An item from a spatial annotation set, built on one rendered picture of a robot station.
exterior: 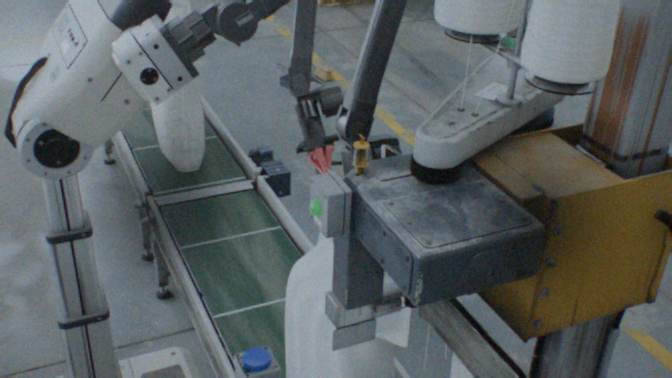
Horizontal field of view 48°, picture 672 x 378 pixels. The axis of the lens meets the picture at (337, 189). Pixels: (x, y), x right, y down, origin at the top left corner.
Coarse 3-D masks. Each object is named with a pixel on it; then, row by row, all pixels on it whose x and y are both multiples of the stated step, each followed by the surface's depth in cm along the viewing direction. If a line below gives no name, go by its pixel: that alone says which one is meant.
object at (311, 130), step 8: (304, 120) 189; (320, 120) 190; (304, 128) 189; (312, 128) 188; (320, 128) 189; (304, 136) 190; (312, 136) 188; (320, 136) 188; (328, 136) 188; (336, 136) 189; (304, 144) 186; (296, 152) 191
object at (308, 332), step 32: (320, 256) 195; (288, 288) 200; (320, 288) 186; (288, 320) 203; (320, 320) 181; (384, 320) 168; (288, 352) 207; (320, 352) 184; (352, 352) 175; (384, 352) 176
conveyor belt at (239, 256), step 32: (192, 224) 292; (224, 224) 293; (256, 224) 293; (192, 256) 274; (224, 256) 274; (256, 256) 275; (288, 256) 276; (224, 288) 258; (256, 288) 259; (224, 320) 244; (256, 320) 244
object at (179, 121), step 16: (176, 0) 315; (176, 96) 310; (192, 96) 314; (160, 112) 317; (176, 112) 314; (192, 112) 318; (160, 128) 322; (176, 128) 318; (192, 128) 321; (160, 144) 329; (176, 144) 322; (192, 144) 324; (176, 160) 325; (192, 160) 327
